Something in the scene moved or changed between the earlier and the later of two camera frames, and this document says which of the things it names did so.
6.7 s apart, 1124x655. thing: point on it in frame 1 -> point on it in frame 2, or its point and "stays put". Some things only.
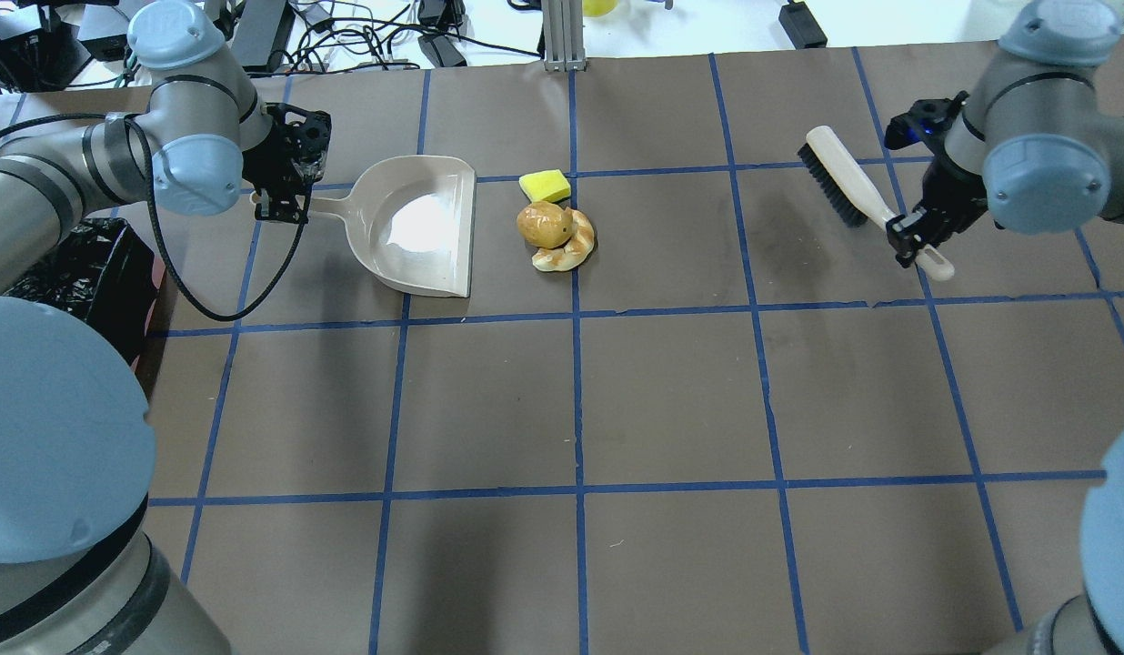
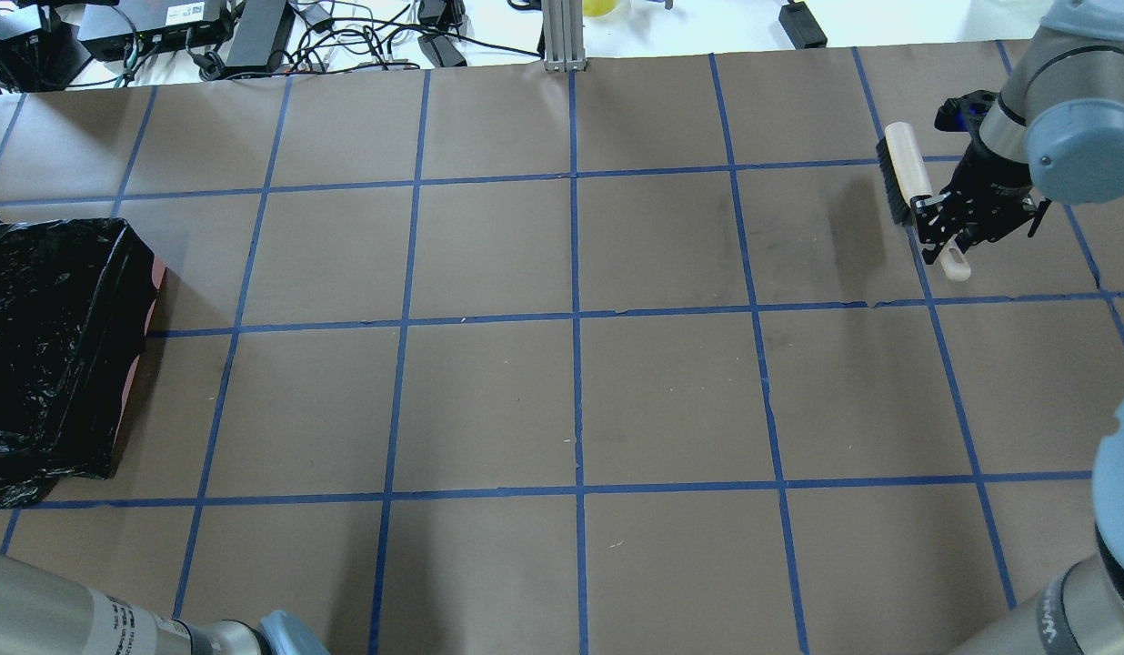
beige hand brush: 857,200 -> 904,176
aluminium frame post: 564,36 stays put
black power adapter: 802,26 stays put
